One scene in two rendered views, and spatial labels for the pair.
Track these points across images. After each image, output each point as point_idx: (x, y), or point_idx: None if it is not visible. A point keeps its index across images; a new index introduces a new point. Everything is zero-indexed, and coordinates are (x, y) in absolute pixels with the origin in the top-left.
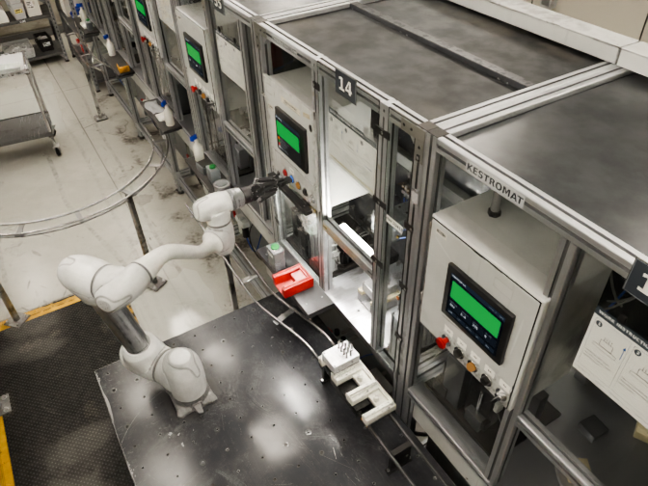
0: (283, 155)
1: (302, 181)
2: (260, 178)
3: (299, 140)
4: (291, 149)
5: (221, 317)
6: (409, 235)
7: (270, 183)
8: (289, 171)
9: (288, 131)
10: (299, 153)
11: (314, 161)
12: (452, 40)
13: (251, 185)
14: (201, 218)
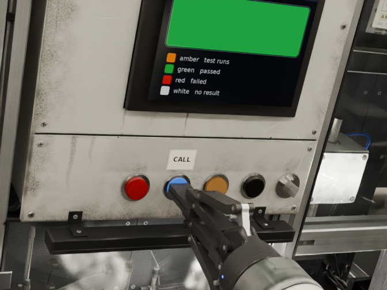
0: (132, 132)
1: (240, 163)
2: (232, 203)
3: (314, 11)
4: (250, 66)
5: None
6: None
7: (220, 212)
8: (166, 167)
9: (255, 5)
10: (297, 58)
11: (338, 58)
12: None
13: (250, 235)
14: None
